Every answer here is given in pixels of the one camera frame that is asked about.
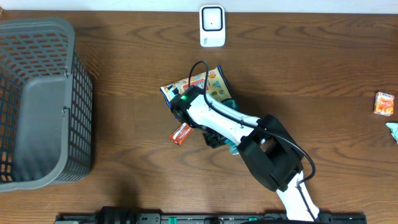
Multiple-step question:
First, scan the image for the teal mouthwash bottle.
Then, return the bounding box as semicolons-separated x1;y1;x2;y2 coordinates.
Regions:
222;98;239;155

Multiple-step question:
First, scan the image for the red snack stick packet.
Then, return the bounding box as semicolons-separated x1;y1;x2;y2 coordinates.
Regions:
169;123;193;146

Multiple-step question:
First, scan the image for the orange tissue pack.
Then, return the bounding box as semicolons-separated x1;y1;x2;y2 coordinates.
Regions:
374;91;395;116

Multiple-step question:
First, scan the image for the small teal wipes packet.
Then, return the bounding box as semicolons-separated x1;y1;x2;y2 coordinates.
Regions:
386;123;398;143

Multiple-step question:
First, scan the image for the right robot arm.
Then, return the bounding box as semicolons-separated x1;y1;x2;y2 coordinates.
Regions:
170;86;320;222

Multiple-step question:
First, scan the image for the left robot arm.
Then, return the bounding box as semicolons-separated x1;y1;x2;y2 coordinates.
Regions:
96;207;136;224

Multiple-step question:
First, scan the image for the white barcode scanner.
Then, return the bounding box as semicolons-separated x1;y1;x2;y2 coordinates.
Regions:
199;5;226;47

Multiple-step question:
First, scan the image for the grey plastic mesh basket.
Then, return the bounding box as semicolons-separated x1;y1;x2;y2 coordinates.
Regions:
1;17;93;192

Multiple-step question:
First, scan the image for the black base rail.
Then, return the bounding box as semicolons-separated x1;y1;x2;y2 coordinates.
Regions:
55;212;368;224

